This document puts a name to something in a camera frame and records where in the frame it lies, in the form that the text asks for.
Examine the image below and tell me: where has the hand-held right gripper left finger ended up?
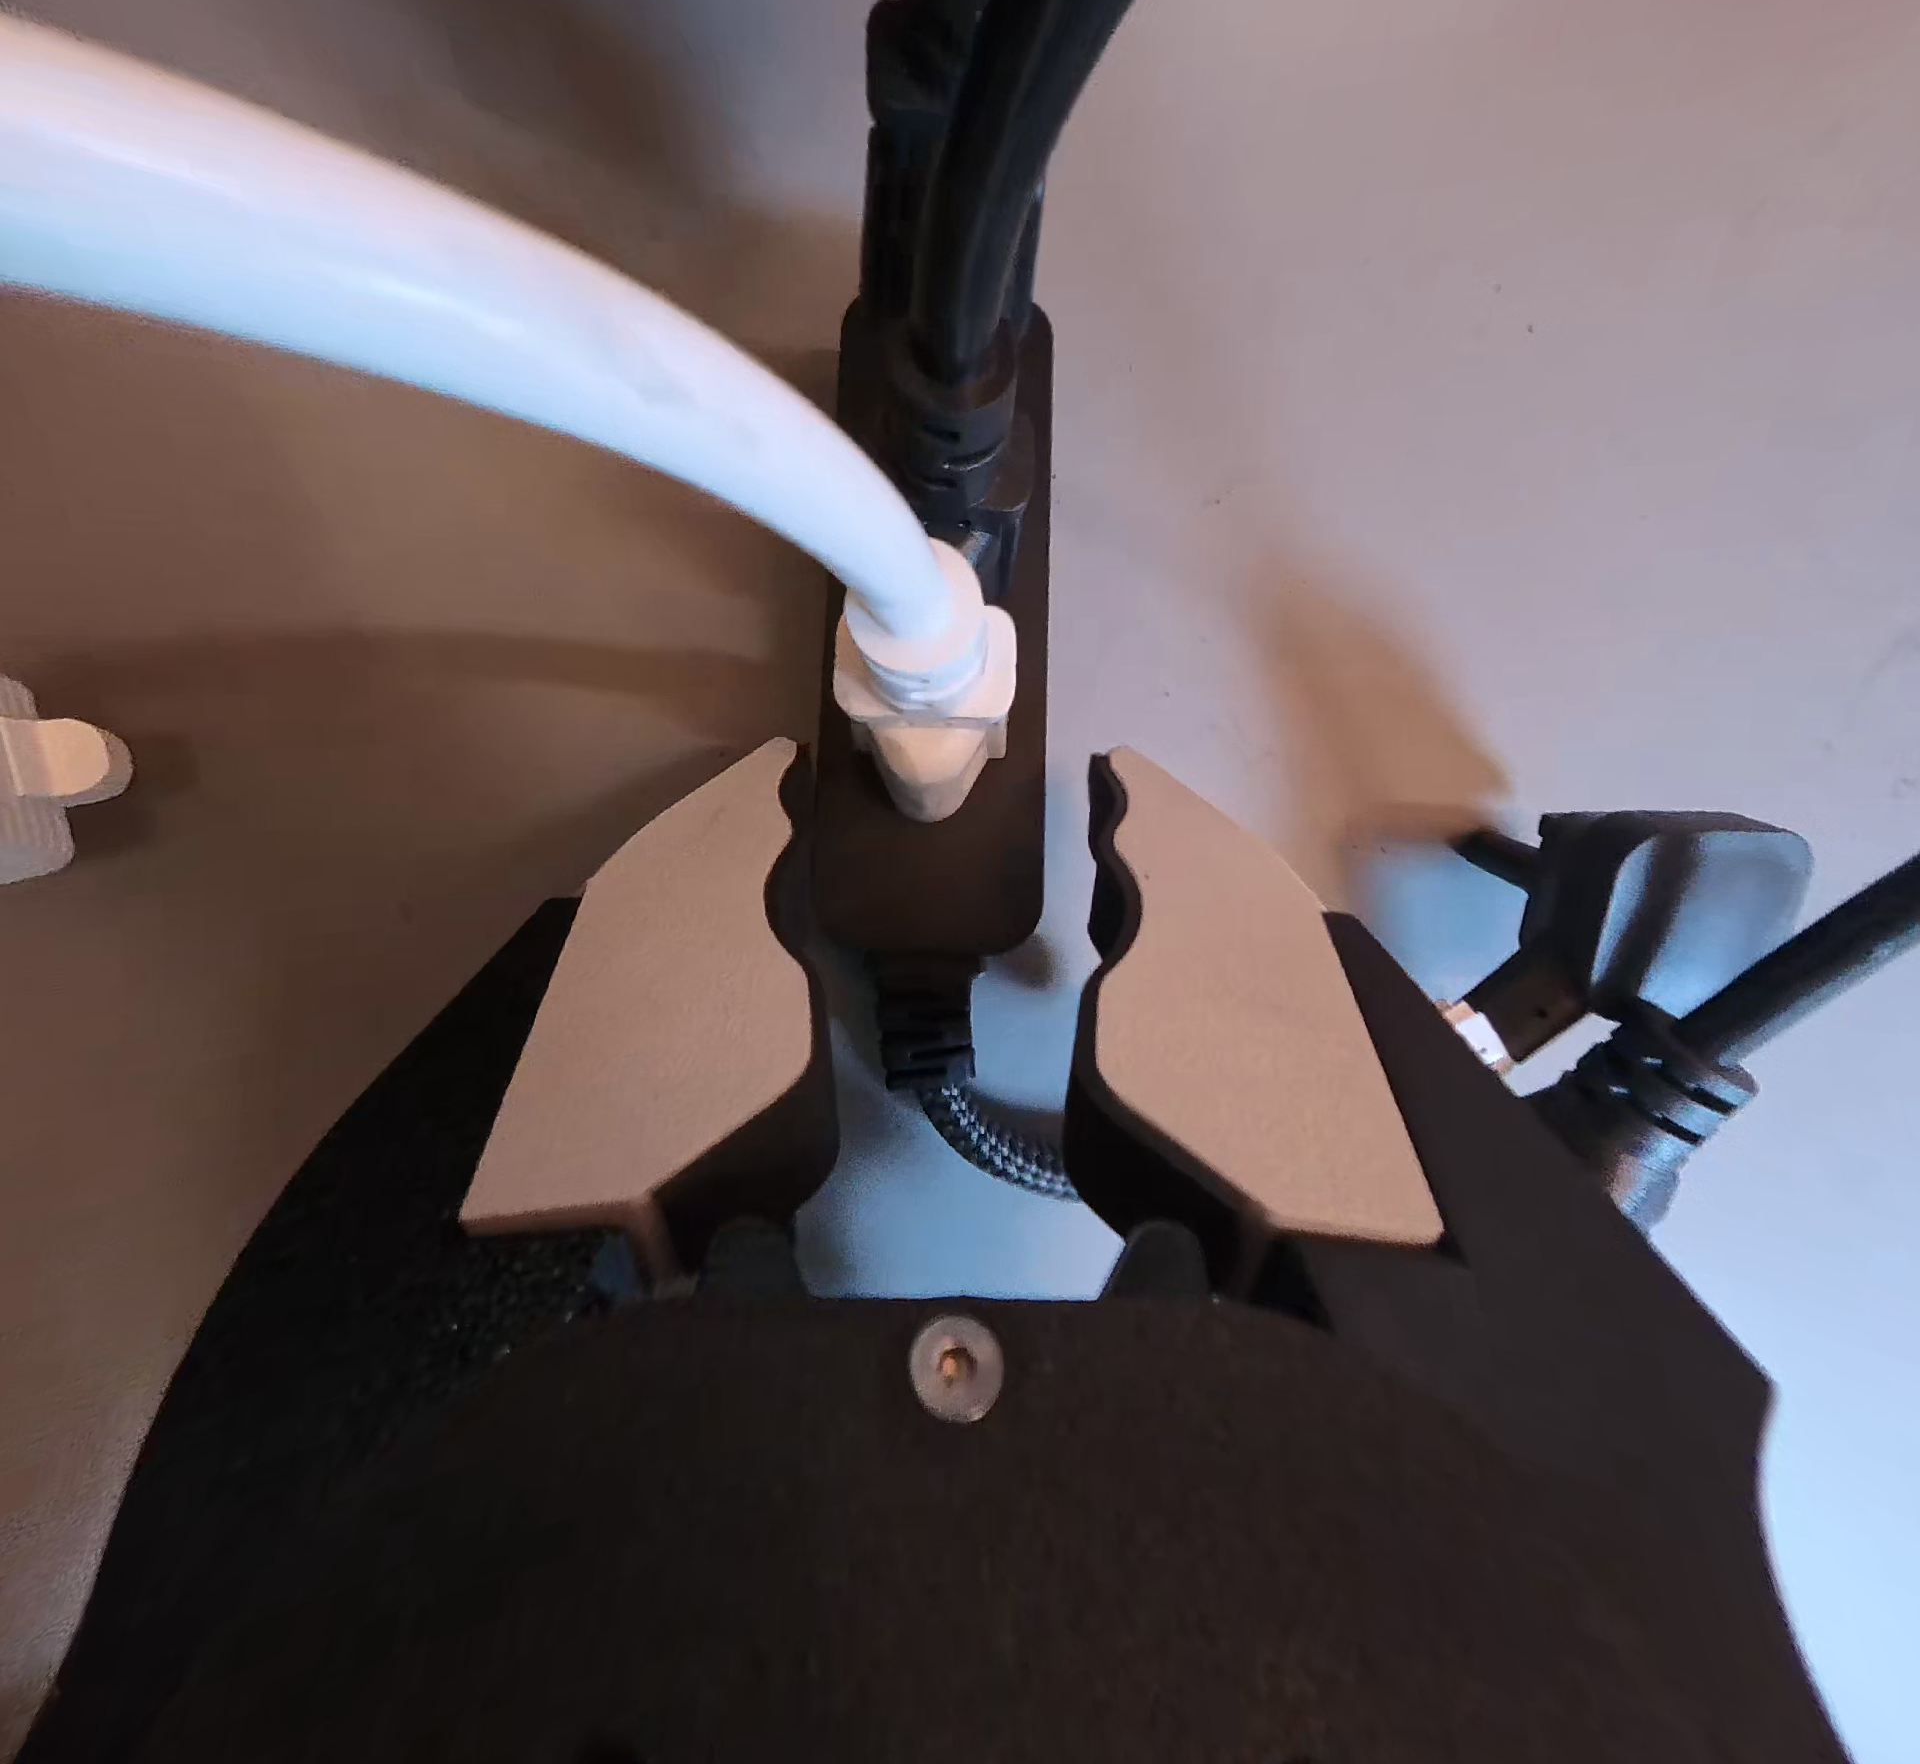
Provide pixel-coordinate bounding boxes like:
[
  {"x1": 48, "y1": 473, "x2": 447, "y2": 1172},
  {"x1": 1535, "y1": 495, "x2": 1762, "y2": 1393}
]
[{"x1": 458, "y1": 735, "x2": 843, "y2": 1252}]

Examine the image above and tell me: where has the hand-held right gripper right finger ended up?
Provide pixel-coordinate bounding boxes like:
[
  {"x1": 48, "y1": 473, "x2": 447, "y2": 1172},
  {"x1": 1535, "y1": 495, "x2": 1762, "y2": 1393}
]
[{"x1": 1066, "y1": 748, "x2": 1445, "y2": 1252}]

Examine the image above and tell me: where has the black power strip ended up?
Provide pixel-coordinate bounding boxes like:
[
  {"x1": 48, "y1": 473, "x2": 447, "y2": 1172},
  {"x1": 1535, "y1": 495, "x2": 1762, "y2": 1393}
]
[{"x1": 812, "y1": 301, "x2": 1050, "y2": 958}]

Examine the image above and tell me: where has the black power cord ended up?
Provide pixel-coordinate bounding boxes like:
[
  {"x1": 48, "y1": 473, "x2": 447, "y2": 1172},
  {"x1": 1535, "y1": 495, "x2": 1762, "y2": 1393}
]
[
  {"x1": 897, "y1": 0, "x2": 1920, "y2": 1233},
  {"x1": 858, "y1": 0, "x2": 1050, "y2": 364}
]

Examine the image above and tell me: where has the white power cord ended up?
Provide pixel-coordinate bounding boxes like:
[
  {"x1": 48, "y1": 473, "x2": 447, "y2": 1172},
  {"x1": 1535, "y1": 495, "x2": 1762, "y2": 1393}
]
[{"x1": 0, "y1": 12, "x2": 1024, "y2": 888}]

